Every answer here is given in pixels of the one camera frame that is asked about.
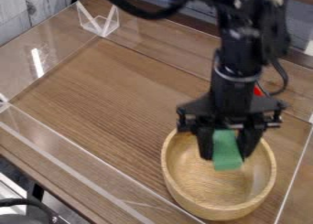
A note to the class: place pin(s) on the black table clamp mount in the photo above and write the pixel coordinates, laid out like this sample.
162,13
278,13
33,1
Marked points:
39,210

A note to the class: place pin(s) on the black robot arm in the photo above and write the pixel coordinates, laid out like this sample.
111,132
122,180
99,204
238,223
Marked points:
254,40

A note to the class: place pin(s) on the clear acrylic tray wall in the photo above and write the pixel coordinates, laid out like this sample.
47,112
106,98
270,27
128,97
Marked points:
87,182

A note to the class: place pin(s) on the clear acrylic corner bracket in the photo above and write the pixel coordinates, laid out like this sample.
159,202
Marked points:
100,25

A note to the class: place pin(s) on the red plush tomato toy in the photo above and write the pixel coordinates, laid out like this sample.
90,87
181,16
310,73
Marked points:
257,91

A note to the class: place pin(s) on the oval wooden bowl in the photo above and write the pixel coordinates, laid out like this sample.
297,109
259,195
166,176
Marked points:
215,195

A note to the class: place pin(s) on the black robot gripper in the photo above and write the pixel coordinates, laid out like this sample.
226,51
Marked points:
201,115

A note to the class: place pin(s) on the green rectangular block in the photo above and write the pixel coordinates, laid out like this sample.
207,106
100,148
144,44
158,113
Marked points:
226,157

